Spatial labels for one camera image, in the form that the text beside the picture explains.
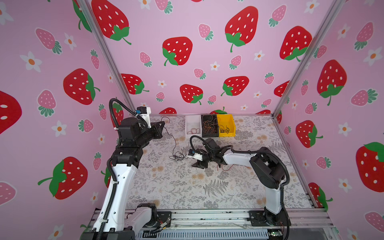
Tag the aluminium corner post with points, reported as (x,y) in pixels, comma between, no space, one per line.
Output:
(100,39)
(325,25)

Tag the aluminium right corner post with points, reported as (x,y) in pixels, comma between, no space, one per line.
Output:
(325,25)

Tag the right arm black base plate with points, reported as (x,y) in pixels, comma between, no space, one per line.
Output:
(266,218)

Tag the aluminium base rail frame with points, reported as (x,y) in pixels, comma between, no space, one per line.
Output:
(232,224)

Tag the black plastic storage bin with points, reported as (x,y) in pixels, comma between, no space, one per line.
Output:
(210,128)

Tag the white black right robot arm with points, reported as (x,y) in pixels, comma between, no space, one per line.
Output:
(267,166)

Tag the aluminium left corner post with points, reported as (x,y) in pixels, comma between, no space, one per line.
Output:
(100,39)

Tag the yellow plastic storage bin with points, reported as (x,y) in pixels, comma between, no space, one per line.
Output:
(227,127)

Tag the white translucent storage bin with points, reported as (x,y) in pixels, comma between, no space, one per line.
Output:
(193,126)

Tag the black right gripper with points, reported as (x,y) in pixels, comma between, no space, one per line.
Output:
(200,164)

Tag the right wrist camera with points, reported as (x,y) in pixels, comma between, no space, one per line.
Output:
(197,155)

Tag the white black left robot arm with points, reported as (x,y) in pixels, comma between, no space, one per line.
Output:
(134,133)

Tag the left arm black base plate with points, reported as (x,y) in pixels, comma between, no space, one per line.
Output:
(162,218)

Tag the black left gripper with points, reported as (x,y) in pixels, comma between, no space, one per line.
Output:
(155,130)

